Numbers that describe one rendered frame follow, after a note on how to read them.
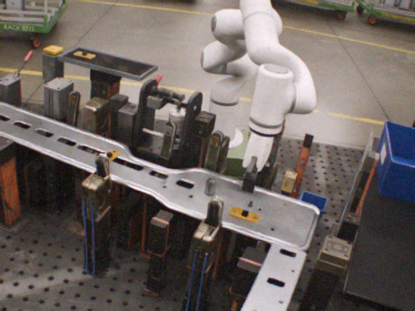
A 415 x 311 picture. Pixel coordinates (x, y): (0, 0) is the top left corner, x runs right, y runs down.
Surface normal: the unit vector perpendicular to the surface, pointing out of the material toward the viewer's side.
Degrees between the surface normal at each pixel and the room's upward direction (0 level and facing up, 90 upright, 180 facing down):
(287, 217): 0
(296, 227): 0
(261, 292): 0
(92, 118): 90
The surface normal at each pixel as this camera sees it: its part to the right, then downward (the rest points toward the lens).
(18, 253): 0.14, -0.84
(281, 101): 0.22, 0.53
